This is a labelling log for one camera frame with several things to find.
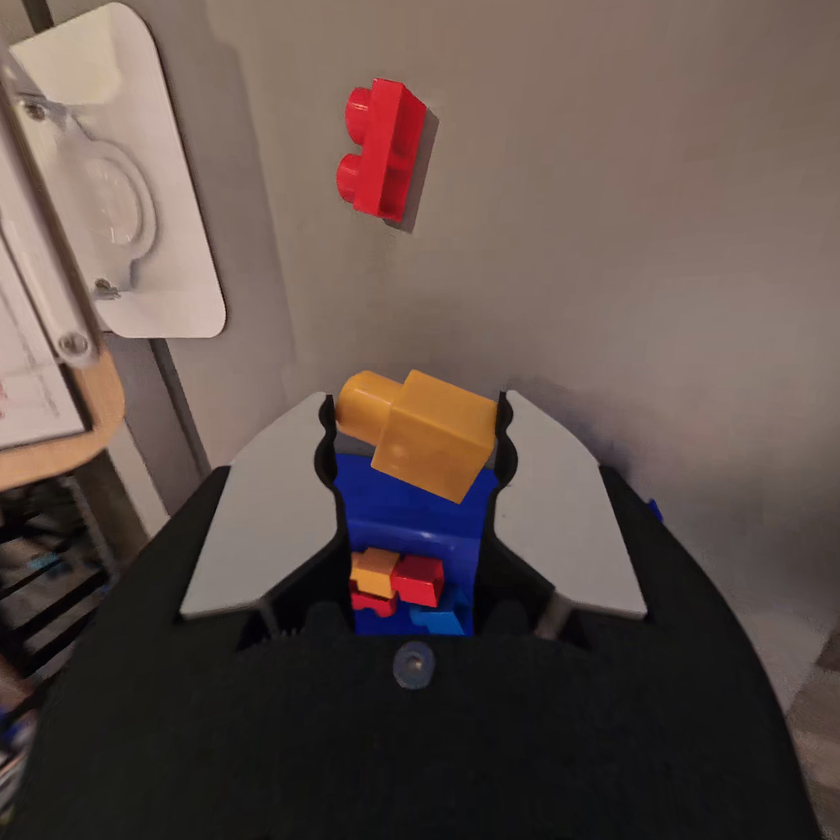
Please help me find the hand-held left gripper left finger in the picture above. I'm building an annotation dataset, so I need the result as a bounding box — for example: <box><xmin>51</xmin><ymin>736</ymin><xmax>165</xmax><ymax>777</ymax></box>
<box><xmin>178</xmin><ymin>392</ymin><xmax>350</xmax><ymax>634</ymax></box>

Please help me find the grey desk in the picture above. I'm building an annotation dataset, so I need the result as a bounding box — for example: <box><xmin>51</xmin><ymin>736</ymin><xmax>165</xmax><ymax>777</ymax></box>
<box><xmin>105</xmin><ymin>0</ymin><xmax>840</xmax><ymax>723</ymax></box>

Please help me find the blue toy block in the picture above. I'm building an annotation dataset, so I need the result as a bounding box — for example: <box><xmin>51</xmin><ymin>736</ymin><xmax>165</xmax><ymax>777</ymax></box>
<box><xmin>410</xmin><ymin>591</ymin><xmax>470</xmax><ymax>636</ymax></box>

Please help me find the yellow one-stud block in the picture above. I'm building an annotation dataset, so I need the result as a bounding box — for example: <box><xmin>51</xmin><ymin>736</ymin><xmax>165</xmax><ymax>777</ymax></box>
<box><xmin>336</xmin><ymin>369</ymin><xmax>498</xmax><ymax>505</ymax></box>
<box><xmin>350</xmin><ymin>548</ymin><xmax>401</xmax><ymax>597</ymax></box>

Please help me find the printed instruction sheet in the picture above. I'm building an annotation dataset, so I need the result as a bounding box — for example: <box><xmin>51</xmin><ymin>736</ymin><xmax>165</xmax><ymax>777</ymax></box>
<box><xmin>0</xmin><ymin>249</ymin><xmax>89</xmax><ymax>448</ymax></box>

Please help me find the blue plastic bin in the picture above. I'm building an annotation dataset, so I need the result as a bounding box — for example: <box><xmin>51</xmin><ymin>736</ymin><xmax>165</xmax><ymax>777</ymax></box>
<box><xmin>333</xmin><ymin>453</ymin><xmax>664</xmax><ymax>637</ymax></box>

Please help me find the red two-stud block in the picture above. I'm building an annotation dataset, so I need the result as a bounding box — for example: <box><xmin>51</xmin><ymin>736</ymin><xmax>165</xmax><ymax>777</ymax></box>
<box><xmin>336</xmin><ymin>79</ymin><xmax>429</xmax><ymax>223</ymax></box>

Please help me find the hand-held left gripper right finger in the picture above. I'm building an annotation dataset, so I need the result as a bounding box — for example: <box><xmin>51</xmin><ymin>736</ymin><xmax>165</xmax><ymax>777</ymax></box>
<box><xmin>482</xmin><ymin>391</ymin><xmax>649</xmax><ymax>636</ymax></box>

